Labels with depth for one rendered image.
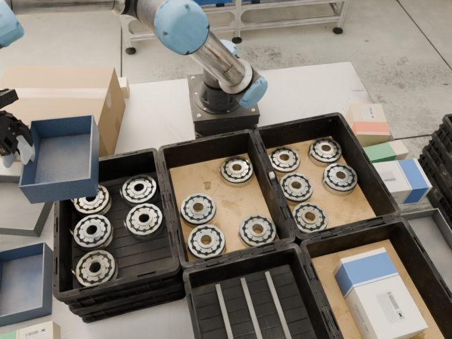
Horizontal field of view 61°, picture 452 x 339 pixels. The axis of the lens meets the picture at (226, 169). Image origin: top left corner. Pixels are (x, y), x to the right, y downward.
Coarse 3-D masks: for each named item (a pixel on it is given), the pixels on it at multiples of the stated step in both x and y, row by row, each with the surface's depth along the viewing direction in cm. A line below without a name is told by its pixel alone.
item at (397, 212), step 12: (300, 120) 121; (312, 120) 122; (348, 132) 118; (360, 144) 115; (264, 156) 112; (372, 168) 110; (384, 192) 105; (288, 204) 102; (396, 204) 103; (288, 216) 100; (384, 216) 100; (396, 216) 100; (336, 228) 98; (348, 228) 98; (300, 240) 97
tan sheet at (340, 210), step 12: (300, 144) 128; (300, 156) 125; (300, 168) 122; (312, 168) 122; (324, 168) 122; (312, 180) 119; (324, 192) 117; (360, 192) 117; (324, 204) 114; (336, 204) 114; (348, 204) 114; (360, 204) 114; (336, 216) 112; (348, 216) 112; (360, 216) 112; (372, 216) 112
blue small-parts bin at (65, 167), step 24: (48, 120) 94; (72, 120) 95; (48, 144) 97; (72, 144) 97; (96, 144) 94; (24, 168) 85; (48, 168) 92; (72, 168) 93; (96, 168) 91; (24, 192) 83; (48, 192) 85; (72, 192) 86; (96, 192) 88
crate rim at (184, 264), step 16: (176, 144) 115; (192, 144) 116; (256, 144) 115; (160, 160) 111; (272, 192) 105; (176, 224) 99; (288, 224) 99; (176, 240) 96; (288, 240) 96; (224, 256) 94
